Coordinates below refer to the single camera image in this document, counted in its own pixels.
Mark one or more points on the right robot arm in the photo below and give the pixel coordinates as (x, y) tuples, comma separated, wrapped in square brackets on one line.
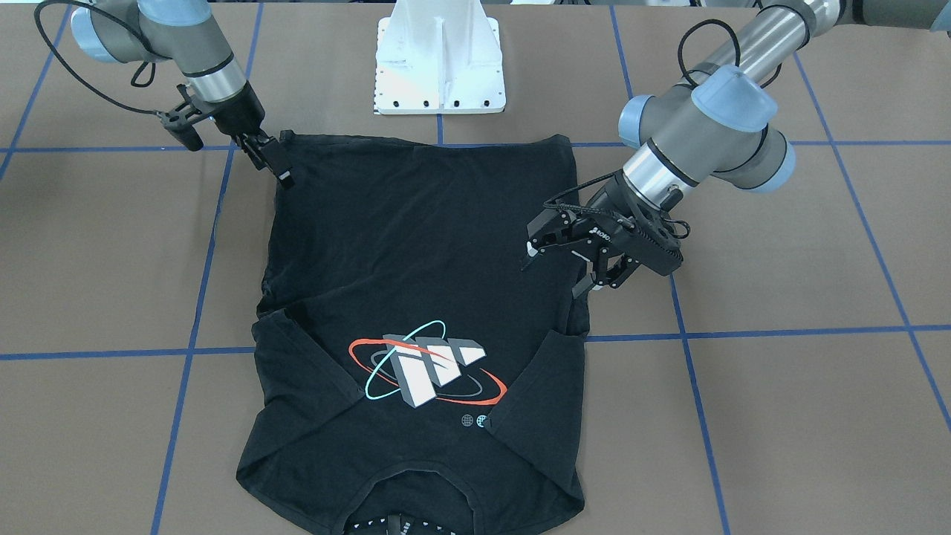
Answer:
[(216, 86)]

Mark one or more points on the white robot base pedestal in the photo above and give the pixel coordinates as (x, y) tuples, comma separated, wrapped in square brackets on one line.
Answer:
[(439, 57)]

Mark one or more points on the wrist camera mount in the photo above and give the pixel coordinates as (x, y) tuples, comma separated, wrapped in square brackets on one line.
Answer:
[(658, 228), (180, 121)]

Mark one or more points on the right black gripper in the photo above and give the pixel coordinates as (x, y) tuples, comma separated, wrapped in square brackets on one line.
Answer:
[(243, 113)]

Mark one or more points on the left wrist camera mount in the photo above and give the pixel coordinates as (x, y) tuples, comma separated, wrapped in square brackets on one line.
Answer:
[(658, 228)]

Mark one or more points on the black graphic t-shirt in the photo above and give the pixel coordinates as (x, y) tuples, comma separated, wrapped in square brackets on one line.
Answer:
[(415, 379)]

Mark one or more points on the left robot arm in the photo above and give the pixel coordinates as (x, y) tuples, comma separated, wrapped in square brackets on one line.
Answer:
[(714, 122)]

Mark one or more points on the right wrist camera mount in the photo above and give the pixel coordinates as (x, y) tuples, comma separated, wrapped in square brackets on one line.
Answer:
[(180, 121)]

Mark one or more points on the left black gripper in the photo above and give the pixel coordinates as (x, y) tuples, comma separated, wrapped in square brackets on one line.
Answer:
[(603, 223)]

